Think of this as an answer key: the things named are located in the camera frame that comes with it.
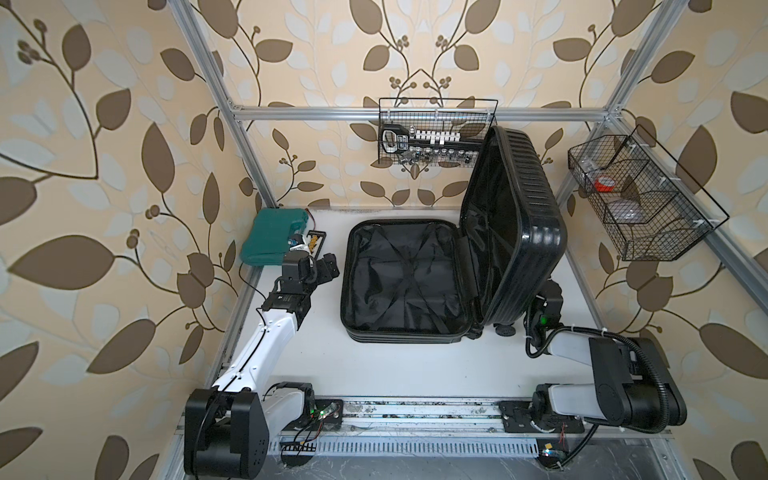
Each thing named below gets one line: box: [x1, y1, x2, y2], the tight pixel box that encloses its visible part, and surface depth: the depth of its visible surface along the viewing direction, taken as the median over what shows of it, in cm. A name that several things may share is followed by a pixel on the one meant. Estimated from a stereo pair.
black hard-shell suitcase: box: [340, 125, 567, 344], surface depth 87 cm
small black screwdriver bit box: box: [306, 230, 327, 260], surface depth 114 cm
